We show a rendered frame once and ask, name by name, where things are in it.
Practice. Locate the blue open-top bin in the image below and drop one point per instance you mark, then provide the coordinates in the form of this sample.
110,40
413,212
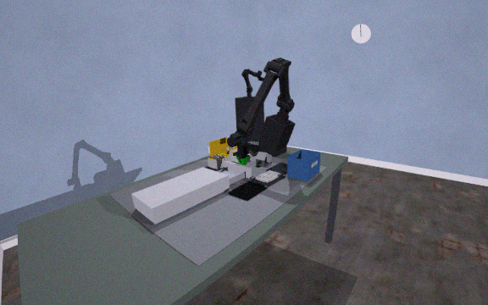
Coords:
303,164

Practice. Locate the yellow open-top bin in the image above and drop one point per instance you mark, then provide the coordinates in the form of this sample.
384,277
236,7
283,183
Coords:
220,146

